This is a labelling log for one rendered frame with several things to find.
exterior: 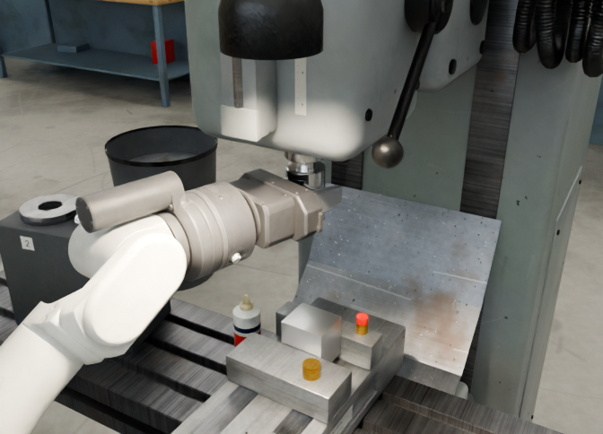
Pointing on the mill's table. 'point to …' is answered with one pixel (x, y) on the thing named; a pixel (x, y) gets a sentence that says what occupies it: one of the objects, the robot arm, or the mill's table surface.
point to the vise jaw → (288, 377)
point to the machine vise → (226, 394)
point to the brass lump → (311, 369)
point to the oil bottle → (246, 320)
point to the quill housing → (317, 71)
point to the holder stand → (46, 256)
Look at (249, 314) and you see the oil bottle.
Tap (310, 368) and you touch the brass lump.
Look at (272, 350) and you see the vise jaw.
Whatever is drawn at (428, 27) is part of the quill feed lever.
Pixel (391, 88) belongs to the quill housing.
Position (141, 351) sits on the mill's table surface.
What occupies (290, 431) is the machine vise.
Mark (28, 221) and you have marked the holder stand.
